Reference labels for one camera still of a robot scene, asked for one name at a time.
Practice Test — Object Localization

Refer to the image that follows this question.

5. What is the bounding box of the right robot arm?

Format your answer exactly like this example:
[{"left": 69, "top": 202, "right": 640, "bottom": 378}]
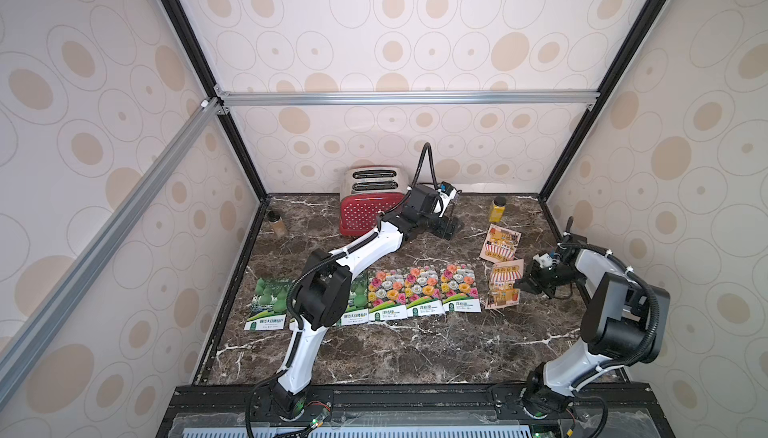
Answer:
[{"left": 514, "top": 232, "right": 671, "bottom": 418}]

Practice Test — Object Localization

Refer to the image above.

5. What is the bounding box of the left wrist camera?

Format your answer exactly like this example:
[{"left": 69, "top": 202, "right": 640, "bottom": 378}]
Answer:
[{"left": 435, "top": 181, "right": 460, "bottom": 217}]

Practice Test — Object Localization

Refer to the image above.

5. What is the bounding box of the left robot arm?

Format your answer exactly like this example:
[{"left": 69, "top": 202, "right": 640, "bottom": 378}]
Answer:
[{"left": 271, "top": 182, "right": 460, "bottom": 419}]

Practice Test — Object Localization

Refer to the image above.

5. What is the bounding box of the yellow turmeric powder bottle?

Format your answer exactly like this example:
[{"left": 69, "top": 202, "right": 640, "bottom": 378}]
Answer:
[{"left": 489, "top": 195, "right": 507, "bottom": 223}]

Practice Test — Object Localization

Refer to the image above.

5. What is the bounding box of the brown spice bottle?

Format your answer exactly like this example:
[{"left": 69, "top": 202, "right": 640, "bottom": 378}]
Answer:
[{"left": 266, "top": 209, "right": 289, "bottom": 238}]

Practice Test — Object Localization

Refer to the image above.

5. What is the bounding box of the orange striped seed packet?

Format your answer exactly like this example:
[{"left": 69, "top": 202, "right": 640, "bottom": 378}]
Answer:
[{"left": 486, "top": 259, "right": 524, "bottom": 309}]

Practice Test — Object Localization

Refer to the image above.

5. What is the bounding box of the flower seed packet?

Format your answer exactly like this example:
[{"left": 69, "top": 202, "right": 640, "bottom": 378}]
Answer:
[
  {"left": 367, "top": 269, "right": 408, "bottom": 322},
  {"left": 403, "top": 265, "right": 445, "bottom": 317},
  {"left": 439, "top": 264, "right": 482, "bottom": 313}
]

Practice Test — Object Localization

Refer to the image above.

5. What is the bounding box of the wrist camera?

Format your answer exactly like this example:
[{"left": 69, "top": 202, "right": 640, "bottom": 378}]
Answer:
[
  {"left": 435, "top": 181, "right": 460, "bottom": 217},
  {"left": 532, "top": 253, "right": 554, "bottom": 269}
]

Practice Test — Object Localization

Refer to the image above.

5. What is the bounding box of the diagonal aluminium rail left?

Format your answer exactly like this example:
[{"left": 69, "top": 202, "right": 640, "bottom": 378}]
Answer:
[{"left": 1, "top": 98, "right": 222, "bottom": 407}]

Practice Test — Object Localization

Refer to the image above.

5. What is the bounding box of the green gourd packet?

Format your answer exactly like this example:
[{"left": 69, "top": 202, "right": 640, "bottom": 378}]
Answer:
[
  {"left": 338, "top": 271, "right": 371, "bottom": 326},
  {"left": 244, "top": 278, "right": 292, "bottom": 331}
]

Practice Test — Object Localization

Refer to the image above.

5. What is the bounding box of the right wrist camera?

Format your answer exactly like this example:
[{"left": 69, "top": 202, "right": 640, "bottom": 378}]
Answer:
[{"left": 532, "top": 253, "right": 554, "bottom": 269}]

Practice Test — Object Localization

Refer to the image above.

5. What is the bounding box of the pink striped seed packet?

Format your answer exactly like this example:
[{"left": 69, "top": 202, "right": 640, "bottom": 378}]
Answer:
[{"left": 480, "top": 224, "right": 522, "bottom": 263}]

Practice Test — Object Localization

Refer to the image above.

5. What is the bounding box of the flower seed packet back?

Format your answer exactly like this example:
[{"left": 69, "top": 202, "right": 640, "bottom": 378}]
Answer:
[{"left": 403, "top": 265, "right": 445, "bottom": 317}]

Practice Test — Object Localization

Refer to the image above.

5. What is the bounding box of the black base frame front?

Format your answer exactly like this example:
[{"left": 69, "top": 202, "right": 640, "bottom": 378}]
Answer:
[{"left": 156, "top": 383, "right": 673, "bottom": 437}]

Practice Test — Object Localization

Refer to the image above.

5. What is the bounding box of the horizontal aluminium rail back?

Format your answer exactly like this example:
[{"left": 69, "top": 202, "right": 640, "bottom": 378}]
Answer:
[{"left": 216, "top": 90, "right": 600, "bottom": 110}]

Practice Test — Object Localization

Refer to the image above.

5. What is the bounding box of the red polka dot toaster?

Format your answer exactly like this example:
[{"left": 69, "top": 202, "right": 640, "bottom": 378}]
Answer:
[{"left": 339, "top": 166, "right": 409, "bottom": 237}]

